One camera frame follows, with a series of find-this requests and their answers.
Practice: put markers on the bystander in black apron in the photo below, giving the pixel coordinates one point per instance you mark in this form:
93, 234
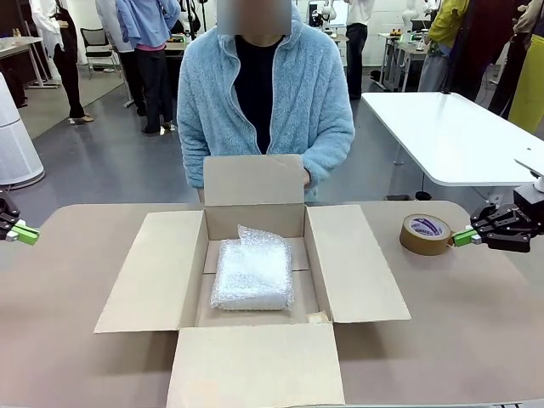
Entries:
64, 51

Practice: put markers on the white table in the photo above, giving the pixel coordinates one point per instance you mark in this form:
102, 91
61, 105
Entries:
450, 132

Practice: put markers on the bystander in blue shirt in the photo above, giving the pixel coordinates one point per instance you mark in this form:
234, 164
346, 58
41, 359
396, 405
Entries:
149, 64

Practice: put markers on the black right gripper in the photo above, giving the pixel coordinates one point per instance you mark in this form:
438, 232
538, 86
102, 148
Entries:
516, 229

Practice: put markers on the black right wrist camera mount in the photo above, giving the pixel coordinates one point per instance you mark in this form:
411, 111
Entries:
527, 196

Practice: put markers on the person's left hand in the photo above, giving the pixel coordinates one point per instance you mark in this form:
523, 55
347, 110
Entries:
307, 177

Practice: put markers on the brown packing tape roll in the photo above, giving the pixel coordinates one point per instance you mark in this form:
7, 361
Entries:
423, 244

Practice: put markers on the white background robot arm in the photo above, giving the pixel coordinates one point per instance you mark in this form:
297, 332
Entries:
410, 10

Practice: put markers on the bystander in yellow-green trousers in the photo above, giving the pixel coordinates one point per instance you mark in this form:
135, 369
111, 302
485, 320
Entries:
529, 85

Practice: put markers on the bystander in black trousers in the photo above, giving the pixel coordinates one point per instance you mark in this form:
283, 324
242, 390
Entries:
356, 47

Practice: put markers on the white perforated air purifier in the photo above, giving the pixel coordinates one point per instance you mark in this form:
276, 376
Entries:
17, 140

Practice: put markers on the bystander in white shirt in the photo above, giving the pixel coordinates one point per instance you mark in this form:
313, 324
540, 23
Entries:
108, 25

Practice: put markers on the grey background table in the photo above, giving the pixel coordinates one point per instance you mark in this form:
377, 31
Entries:
21, 42

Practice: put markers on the person's left forearm blue sleeve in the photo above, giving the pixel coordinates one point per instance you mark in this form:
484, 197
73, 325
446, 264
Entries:
331, 157

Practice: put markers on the bystander in yellow jacket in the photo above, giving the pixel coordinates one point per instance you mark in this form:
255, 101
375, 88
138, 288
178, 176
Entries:
442, 34

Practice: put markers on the bubble-wrapped clock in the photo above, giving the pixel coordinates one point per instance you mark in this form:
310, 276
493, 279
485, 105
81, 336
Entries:
255, 276

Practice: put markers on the background desk with equipment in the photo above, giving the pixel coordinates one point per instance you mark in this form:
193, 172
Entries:
404, 47

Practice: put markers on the person in blue fleece jacket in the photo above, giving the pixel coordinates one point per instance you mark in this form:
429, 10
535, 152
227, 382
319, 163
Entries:
297, 106

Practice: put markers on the black mesh office chair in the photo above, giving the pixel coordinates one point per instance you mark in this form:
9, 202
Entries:
95, 47

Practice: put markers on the bystander in dark clothes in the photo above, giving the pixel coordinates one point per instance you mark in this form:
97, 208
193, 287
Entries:
484, 42

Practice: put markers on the brown cardboard box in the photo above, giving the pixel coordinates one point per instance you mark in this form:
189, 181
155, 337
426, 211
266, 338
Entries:
255, 365

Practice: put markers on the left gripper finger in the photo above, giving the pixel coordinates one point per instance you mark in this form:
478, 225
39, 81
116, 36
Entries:
23, 238
10, 210

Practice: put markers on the person's right forearm blue sleeve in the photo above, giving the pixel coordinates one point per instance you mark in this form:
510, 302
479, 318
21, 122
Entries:
191, 170

